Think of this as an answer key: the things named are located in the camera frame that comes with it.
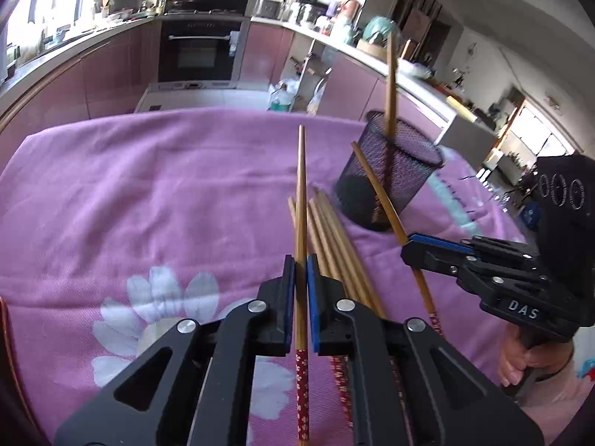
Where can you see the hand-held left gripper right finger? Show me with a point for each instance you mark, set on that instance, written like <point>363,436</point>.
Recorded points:
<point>314,306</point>

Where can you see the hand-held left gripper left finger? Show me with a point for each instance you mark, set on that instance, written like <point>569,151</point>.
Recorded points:
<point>289,297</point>

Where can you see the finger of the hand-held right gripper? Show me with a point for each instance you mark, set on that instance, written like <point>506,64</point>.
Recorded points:
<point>441,243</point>
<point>437,265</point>

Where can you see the black mesh utensil holder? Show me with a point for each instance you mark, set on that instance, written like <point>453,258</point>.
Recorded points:
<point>358,195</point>

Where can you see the person's right hand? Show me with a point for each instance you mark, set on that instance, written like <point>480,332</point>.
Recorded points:
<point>513,357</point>

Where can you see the white low cabinet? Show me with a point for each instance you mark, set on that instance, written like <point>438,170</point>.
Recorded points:
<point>465,134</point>

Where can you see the purple floral tablecloth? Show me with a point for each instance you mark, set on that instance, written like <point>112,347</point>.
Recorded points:
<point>139,195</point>

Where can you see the white plastic bag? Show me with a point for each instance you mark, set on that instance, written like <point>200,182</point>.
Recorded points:
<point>318,97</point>

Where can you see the clear plastic water bottle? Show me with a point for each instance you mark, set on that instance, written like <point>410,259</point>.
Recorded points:
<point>281,97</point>

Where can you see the brown wooden door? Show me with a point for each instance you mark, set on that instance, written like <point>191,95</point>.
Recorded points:
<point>420,23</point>

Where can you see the teal jar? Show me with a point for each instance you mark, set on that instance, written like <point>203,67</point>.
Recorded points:
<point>377,30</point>

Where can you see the pink kitchen cabinet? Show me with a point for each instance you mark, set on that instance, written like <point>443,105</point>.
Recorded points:
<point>69,93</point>
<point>265,51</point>

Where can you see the copper kettle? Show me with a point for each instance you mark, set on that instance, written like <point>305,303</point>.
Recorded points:
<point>352,9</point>

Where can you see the black built-in oven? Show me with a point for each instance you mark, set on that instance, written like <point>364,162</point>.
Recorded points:
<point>195,51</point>

